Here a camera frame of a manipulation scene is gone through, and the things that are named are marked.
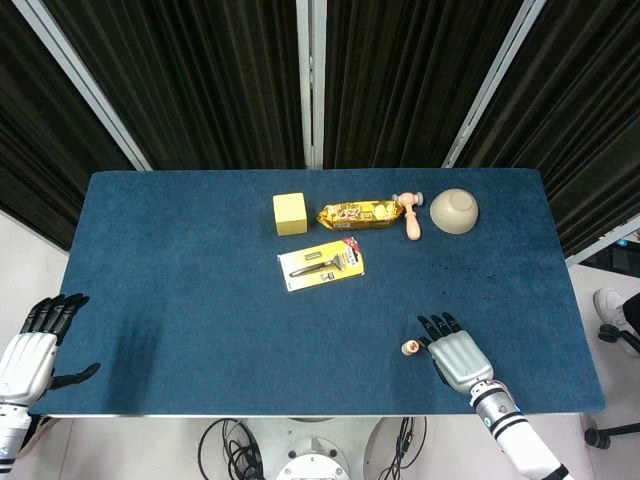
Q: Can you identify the white robot torso base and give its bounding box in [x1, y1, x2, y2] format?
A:
[239, 416, 401, 480]

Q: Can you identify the black stand foot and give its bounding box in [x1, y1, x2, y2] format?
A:
[584, 423, 640, 451]

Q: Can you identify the razor in blister pack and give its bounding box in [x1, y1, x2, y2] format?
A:
[276, 237, 369, 294]

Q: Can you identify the black trouser leg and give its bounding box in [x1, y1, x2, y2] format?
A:
[621, 292, 640, 326]

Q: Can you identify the black chair base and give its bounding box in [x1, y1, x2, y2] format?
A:
[598, 323, 640, 359]

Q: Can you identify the white divider frame post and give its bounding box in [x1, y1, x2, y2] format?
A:
[441, 0, 547, 170]
[295, 0, 327, 170]
[10, 0, 153, 172]
[564, 213, 640, 267]

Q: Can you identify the wooden toy hammer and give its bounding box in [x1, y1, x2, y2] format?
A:
[391, 191, 425, 242]

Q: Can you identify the white sneaker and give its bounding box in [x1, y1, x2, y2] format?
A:
[593, 287, 627, 327]

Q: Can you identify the beige upturned bowl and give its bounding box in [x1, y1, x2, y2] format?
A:
[429, 187, 481, 235]

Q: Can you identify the black cable bundle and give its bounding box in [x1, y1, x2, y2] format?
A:
[377, 416, 429, 480]
[198, 417, 266, 480]

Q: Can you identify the dark pleated curtain panel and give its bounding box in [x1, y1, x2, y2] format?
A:
[42, 0, 307, 171]
[457, 0, 640, 259]
[323, 0, 526, 170]
[0, 0, 139, 251]

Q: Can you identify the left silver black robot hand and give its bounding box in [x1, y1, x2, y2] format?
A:
[0, 293, 101, 402]

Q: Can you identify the gold snack package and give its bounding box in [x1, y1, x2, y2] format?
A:
[316, 199, 405, 231]

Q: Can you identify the yellow cube block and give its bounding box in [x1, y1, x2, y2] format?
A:
[272, 191, 309, 236]

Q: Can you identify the blue velvet table cover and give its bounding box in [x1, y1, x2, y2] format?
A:
[28, 168, 606, 417]

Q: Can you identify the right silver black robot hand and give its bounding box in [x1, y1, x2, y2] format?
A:
[416, 312, 494, 392]

